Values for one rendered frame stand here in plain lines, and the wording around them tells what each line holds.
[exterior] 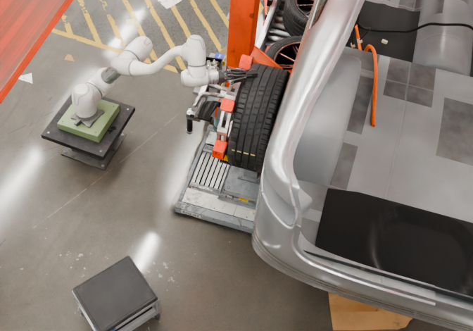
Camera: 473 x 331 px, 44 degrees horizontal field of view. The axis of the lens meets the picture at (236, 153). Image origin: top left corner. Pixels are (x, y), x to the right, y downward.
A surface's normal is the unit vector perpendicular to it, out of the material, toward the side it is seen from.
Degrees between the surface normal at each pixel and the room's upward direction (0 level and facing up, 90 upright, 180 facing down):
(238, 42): 90
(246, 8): 90
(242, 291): 0
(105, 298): 0
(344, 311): 2
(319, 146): 58
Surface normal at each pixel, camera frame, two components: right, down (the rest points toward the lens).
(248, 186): 0.06, -0.58
